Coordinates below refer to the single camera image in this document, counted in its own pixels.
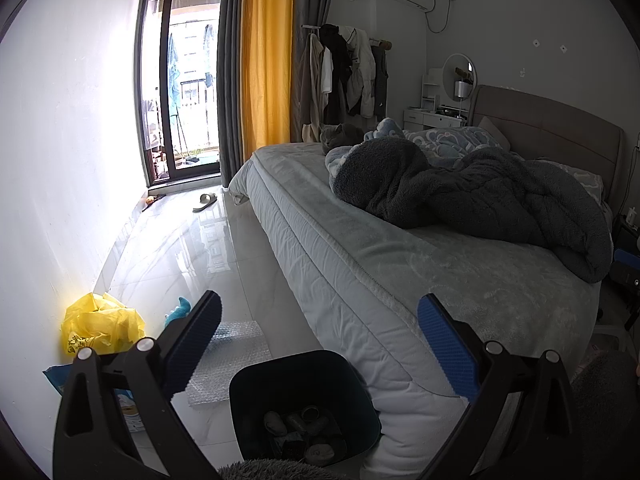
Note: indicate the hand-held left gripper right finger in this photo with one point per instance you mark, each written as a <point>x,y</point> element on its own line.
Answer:
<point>447,345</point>

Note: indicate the grey fleece blanket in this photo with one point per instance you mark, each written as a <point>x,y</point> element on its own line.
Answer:
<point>450,195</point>

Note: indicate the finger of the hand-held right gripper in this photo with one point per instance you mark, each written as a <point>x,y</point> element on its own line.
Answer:
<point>627,258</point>

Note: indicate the yellow curtain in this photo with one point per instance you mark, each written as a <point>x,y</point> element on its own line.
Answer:
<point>265,60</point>

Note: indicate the beige upholstered headboard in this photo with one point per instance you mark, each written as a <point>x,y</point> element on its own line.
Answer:
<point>550,125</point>

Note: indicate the bubble wrap sheet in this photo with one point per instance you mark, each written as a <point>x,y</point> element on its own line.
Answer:
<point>230,355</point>

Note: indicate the white shirt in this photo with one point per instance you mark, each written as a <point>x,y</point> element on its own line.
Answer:
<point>327,72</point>

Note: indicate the white table lamp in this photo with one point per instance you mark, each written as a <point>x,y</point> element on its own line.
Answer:
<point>462,90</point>

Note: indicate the long white sock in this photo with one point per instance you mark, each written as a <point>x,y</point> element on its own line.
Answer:
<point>275,422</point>

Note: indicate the bed with light sheet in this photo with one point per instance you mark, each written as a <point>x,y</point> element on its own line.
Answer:
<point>425,270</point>

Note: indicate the yellow plastic bag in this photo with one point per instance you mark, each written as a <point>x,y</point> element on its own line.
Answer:
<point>95,327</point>

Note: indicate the white jacket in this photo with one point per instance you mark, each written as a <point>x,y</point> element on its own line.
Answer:
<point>362,75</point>

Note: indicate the black framed balcony door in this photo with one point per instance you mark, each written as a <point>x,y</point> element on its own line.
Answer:
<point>142,85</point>

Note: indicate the white desktop organizer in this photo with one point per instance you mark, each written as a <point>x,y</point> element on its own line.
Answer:
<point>430,87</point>

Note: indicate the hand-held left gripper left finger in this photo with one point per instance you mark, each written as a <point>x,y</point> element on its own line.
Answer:
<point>192,345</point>

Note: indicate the grey slipper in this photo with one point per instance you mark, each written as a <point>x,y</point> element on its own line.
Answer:
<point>205,201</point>

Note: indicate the person's grey fleece clothing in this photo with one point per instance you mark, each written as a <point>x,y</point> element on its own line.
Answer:
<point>270,470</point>

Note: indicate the dark teal trash bin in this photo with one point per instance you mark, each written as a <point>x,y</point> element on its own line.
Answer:
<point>260,390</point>

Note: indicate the brown cardboard tape roll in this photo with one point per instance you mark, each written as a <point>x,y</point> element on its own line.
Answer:
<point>309,413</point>

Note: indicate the beige pillow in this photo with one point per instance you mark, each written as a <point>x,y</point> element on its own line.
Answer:
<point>492,132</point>

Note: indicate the round white mirror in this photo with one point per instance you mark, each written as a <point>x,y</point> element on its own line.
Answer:
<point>457,67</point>

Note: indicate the grey cat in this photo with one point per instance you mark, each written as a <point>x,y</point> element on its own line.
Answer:
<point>342,136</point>

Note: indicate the person's right forearm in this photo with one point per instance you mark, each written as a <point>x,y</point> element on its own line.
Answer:
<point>600,390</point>

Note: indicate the white vanity table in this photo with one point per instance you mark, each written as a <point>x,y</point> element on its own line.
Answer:
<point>432,119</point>

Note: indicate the grey garment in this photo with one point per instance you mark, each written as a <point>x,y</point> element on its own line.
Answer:
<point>381,80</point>

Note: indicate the black garment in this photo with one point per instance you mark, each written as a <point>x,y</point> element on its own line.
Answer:
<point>340,70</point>

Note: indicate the blue cloud-patterned duvet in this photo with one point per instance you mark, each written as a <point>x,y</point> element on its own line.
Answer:
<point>450,142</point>

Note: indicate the grey curtain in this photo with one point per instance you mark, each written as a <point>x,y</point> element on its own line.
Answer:
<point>230,85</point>
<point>310,0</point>

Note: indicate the blue paper bag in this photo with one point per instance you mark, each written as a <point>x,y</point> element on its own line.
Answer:
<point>54,376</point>

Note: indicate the teal plush toy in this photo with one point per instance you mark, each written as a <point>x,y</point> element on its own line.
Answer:
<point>177,312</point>

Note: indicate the clothes on rack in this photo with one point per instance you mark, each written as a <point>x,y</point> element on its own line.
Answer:
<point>309,26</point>

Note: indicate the dark snack packet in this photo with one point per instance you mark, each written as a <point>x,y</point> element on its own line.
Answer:
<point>290,444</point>

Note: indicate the light grey pillow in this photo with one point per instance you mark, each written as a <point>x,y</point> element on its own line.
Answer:
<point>575,172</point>

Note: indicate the small brown object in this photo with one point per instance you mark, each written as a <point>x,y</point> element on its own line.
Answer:
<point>150,201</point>

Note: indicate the balled white sock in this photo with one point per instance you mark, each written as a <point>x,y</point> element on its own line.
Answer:
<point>320,452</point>

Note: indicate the beige coat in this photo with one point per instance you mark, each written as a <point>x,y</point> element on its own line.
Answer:
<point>312,90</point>

